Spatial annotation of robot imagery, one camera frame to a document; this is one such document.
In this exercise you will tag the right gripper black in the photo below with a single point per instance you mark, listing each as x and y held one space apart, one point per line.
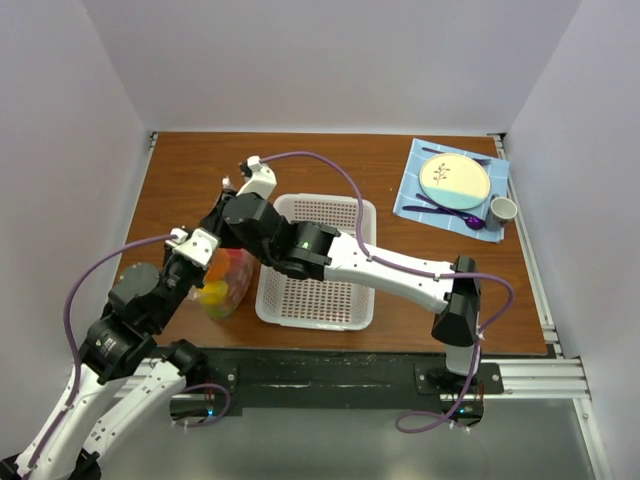
216 224

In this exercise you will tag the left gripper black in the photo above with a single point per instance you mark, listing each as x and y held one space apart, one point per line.
170 254

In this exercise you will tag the clear zip top bag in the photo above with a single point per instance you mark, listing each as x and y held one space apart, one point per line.
239 276

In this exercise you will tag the white perforated plastic basket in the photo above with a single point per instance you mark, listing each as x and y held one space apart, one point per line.
310 304

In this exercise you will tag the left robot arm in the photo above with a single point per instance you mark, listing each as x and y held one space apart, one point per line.
85 427

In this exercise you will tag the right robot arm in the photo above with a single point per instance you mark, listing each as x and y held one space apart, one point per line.
308 250

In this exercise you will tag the yellow fake lemon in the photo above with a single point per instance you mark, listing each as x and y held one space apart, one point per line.
213 293

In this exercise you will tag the green fake apple left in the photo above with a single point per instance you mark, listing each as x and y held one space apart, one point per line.
218 311

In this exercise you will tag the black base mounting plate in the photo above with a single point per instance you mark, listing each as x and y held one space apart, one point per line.
334 380

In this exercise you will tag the blue checked cloth napkin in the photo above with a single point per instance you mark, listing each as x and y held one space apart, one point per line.
498 172

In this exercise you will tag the purple plastic fork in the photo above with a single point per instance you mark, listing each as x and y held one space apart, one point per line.
437 210

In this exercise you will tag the round cream blue plate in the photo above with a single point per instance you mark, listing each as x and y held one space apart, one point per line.
454 181

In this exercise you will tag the purple plastic spoon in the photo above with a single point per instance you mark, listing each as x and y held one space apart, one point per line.
472 221

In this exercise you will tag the purple plastic knife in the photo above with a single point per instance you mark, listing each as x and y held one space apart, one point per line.
481 161

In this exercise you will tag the white grey mug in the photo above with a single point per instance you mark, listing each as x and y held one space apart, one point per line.
501 211

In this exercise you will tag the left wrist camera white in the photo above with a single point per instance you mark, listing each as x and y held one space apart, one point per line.
198 246

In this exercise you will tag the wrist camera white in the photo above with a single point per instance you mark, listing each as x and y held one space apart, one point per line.
198 246
258 178

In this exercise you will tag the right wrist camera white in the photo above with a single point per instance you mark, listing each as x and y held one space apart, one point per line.
258 178

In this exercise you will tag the aluminium frame rail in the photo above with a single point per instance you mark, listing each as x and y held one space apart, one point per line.
553 392

